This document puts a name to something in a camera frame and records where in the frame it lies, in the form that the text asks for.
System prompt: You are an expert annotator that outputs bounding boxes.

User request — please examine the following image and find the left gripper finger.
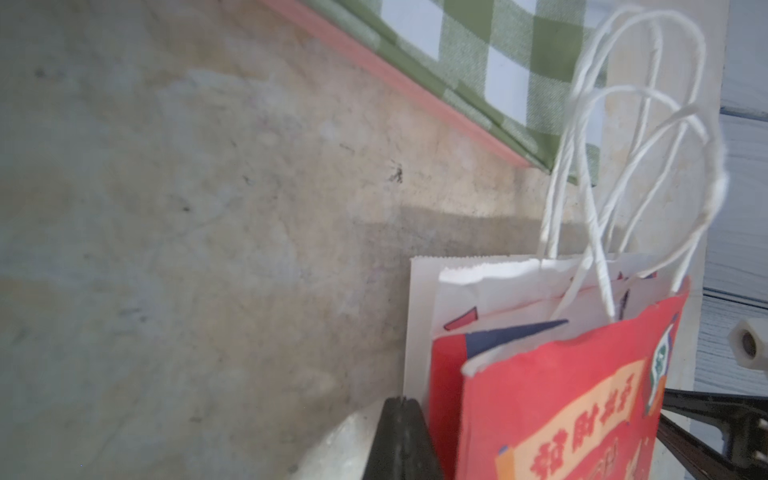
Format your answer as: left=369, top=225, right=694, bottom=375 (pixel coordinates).
left=362, top=397, right=445, bottom=480

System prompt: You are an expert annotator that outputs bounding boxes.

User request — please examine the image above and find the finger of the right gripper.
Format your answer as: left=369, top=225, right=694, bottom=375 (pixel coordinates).
left=656, top=415, right=738, bottom=480
left=662, top=389, right=767, bottom=429

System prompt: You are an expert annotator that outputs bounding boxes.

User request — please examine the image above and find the red paper gift bag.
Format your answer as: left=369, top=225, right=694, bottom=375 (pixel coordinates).
left=427, top=269, right=690, bottom=479

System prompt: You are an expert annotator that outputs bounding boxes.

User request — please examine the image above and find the white Happy Every Day bag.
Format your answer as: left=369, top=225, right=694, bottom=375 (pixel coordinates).
left=404, top=4, right=728, bottom=419

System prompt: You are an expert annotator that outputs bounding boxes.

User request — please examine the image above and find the green checkered cloth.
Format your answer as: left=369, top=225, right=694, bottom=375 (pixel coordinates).
left=257, top=0, right=607, bottom=184

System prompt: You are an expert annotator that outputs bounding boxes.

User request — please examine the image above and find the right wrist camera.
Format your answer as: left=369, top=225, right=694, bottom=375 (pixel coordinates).
left=728, top=318, right=768, bottom=374

